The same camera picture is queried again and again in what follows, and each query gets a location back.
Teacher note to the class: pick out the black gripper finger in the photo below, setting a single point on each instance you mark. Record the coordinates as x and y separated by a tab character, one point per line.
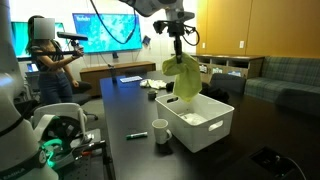
181	50
176	50

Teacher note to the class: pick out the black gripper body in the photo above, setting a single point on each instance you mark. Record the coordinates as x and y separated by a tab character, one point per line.
176	28

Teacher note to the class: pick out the yellow microfiber cloth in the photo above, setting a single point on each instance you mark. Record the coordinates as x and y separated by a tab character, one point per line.
185	80

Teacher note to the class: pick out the small grey cup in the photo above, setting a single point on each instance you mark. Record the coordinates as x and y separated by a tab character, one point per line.
152	94

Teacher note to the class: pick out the white cup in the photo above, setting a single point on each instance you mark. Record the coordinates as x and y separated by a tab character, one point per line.
161	131

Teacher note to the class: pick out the white plastic storage box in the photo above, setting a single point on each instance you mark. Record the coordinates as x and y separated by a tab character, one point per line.
200	133

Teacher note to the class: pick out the green marker pen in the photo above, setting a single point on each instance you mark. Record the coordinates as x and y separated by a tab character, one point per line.
136	135

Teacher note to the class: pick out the cream crumpled cloth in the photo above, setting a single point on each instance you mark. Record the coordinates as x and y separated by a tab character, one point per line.
153	84

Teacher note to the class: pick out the wooden shelf cabinet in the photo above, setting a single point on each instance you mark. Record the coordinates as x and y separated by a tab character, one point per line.
230	65

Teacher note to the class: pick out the black garment pile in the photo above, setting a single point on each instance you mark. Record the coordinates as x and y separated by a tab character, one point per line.
215	91

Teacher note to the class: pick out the white paper sheet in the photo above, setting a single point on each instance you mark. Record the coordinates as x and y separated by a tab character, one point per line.
131	79

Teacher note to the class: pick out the dark grey table chair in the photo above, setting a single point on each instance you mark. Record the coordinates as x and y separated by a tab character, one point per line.
228	83

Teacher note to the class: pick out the low wooden media console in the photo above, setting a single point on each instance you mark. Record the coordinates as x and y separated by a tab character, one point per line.
113	71

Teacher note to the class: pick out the black swivel office chair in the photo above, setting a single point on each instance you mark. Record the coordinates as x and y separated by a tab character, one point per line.
81	91

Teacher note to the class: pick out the green plaid sofa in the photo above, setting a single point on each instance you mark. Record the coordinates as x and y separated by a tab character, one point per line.
286	80

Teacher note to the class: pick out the person in dark top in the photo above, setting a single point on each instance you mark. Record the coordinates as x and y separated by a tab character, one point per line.
50	73

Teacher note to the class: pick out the black mounting plate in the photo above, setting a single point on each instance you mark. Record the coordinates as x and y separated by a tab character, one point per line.
86	163

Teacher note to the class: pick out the small lit monitor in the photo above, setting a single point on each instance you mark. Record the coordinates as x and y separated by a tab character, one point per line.
20	40

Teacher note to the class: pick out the large wall display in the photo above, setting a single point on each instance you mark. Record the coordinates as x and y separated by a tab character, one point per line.
106	33

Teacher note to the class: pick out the black camera bar on stand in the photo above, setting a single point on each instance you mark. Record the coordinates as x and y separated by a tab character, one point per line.
71	36

